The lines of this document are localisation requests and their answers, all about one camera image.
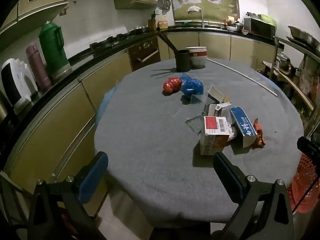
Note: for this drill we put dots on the gas stove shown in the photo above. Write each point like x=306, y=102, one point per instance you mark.
x=112, y=40

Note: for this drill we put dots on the metal faucet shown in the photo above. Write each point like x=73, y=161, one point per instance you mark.
x=202, y=17

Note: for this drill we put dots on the clear plastic packaging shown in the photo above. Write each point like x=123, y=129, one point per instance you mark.
x=195, y=123

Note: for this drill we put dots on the lime green bowl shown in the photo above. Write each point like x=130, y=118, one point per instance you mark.
x=267, y=18

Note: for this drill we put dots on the hanging metal strainer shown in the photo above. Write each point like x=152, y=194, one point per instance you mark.
x=165, y=3

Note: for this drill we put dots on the orange snack wrapper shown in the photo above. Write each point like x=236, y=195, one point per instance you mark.
x=259, y=135

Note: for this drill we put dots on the red plastic basket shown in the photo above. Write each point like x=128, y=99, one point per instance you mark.
x=303, y=185

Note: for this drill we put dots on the mauve thermos bottle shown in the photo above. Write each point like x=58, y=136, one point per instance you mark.
x=37, y=65

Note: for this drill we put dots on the microwave oven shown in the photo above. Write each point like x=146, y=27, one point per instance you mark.
x=260, y=26

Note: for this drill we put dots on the built-in oven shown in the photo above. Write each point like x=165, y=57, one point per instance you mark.
x=145, y=53

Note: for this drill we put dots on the beige base cabinets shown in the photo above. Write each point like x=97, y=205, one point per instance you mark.
x=57, y=120

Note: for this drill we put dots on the red white carton box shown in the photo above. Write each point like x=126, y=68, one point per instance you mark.
x=215, y=132

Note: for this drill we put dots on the blue cardboard box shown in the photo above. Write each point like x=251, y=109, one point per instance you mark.
x=243, y=126

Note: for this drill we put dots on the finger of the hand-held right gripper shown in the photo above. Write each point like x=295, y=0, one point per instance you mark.
x=308, y=147

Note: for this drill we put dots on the red plastic bag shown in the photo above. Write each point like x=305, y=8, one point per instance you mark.
x=172, y=85

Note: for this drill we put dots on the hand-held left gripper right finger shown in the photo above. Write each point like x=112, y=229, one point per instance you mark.
x=238, y=191

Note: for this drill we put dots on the white rod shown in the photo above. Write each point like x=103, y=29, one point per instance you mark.
x=240, y=73

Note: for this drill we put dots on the small white box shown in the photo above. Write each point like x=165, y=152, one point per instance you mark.
x=220, y=107

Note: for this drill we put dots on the small brown cardboard box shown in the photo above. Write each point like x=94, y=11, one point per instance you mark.
x=216, y=93

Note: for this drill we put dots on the knife block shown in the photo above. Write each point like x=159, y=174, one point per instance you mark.
x=151, y=21

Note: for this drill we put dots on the green thermos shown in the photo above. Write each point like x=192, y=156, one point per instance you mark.
x=53, y=52

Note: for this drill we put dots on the pile of dishes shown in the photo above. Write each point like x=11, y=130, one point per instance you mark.
x=233, y=25

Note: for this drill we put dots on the metal basin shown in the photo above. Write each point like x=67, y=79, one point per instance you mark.
x=303, y=35

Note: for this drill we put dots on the metal storage rack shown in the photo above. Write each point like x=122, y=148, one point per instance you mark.
x=295, y=80

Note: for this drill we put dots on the light blue table cover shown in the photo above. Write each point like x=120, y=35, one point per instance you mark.
x=106, y=102

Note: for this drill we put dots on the metal pot with lid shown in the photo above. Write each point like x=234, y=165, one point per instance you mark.
x=283, y=62

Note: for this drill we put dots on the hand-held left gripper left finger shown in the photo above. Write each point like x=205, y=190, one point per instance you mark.
x=92, y=177

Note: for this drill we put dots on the blue plastic bag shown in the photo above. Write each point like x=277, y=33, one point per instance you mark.
x=191, y=85

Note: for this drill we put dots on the yellow box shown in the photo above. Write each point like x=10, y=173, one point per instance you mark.
x=163, y=23

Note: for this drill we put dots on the white black electric appliance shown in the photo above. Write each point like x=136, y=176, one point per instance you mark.
x=17, y=82

